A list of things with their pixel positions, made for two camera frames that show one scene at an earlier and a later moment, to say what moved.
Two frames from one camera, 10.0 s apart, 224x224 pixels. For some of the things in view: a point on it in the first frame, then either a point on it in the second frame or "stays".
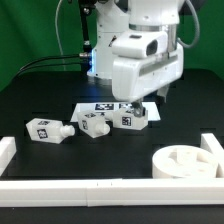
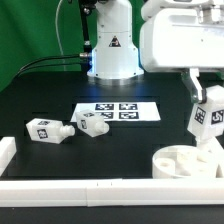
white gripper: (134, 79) → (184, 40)
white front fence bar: (115, 192) stays
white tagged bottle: (48, 130) stays
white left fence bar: (8, 149) stays
